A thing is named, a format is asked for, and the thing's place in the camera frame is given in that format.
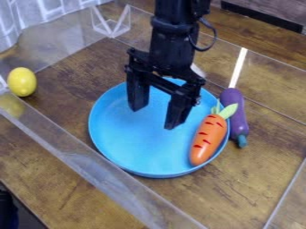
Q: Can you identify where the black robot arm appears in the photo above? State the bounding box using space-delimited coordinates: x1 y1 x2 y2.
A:
125 0 210 130

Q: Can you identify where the black bar in background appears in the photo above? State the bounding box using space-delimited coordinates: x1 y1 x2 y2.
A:
220 0 306 35

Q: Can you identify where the clear acrylic barrier wall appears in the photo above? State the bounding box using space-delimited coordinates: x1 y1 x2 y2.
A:
0 0 306 229

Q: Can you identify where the white grey curtain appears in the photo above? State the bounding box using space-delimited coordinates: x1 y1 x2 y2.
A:
0 0 112 53

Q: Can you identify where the yellow toy lemon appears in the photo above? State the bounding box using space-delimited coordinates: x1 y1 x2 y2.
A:
6 67 37 97

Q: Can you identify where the blue round plate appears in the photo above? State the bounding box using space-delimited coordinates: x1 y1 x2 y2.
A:
88 83 218 178

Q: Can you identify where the purple toy eggplant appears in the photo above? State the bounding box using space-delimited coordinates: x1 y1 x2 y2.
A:
220 88 248 148

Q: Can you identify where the orange toy carrot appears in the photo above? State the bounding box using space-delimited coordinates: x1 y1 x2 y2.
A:
188 103 239 166

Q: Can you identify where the clear acrylic triangle bracket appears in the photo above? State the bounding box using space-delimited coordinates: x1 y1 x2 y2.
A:
89 5 131 38

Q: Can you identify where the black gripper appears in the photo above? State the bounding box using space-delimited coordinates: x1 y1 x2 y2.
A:
125 30 204 130

